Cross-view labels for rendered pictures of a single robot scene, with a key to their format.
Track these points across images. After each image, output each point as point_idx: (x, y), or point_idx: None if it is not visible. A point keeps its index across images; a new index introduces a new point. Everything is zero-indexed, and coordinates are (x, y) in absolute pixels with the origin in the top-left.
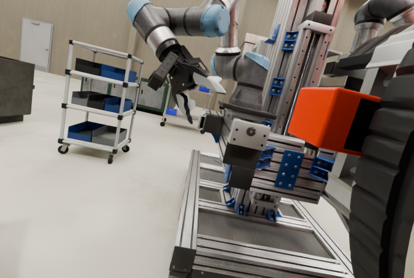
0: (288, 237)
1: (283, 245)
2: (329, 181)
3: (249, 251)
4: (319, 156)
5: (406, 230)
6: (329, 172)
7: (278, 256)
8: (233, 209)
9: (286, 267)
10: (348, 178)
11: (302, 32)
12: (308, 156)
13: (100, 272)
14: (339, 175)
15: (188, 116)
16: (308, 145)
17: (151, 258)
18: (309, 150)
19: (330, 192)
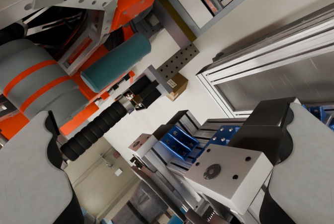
0: (253, 95)
1: (255, 82)
2: None
3: (285, 52)
4: (181, 160)
5: None
6: None
7: (253, 62)
8: (333, 115)
9: (244, 54)
10: None
11: None
12: (189, 160)
13: None
14: None
15: (288, 114)
16: (116, 105)
17: None
18: (118, 98)
19: None
